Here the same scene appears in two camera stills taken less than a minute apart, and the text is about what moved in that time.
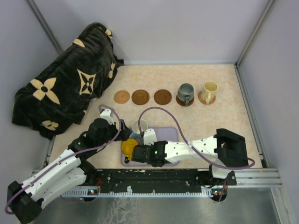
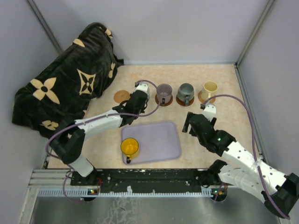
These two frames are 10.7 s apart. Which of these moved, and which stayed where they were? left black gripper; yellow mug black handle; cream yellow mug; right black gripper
Moved: left black gripper; right black gripper
Stayed: yellow mug black handle; cream yellow mug
